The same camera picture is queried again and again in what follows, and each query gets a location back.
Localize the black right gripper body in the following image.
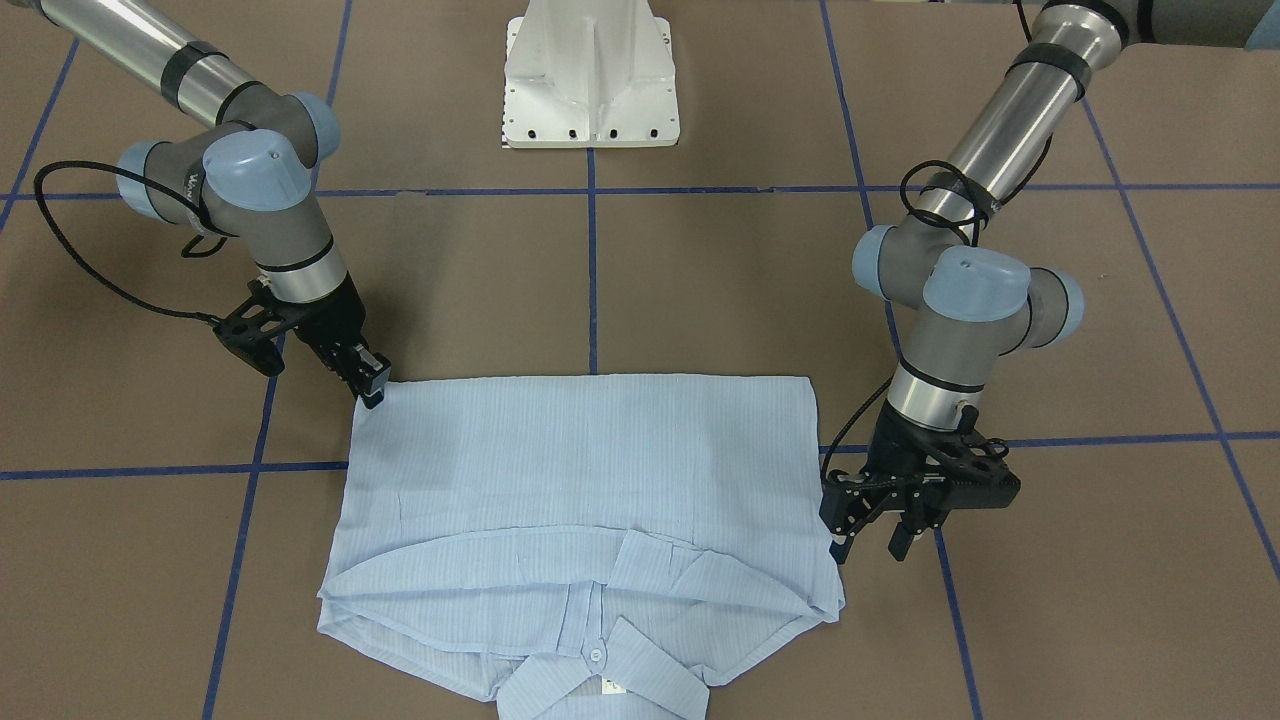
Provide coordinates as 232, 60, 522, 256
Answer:
215, 277, 390, 396

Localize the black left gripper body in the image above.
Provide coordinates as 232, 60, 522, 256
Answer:
819, 405, 1021, 534

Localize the light blue button shirt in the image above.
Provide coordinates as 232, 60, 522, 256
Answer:
317, 374, 845, 719

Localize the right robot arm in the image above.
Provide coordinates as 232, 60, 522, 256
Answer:
29, 1, 390, 407

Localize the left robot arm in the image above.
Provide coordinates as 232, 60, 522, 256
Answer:
820, 1, 1277, 564

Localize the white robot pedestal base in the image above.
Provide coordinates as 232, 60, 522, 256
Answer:
502, 1, 681, 149

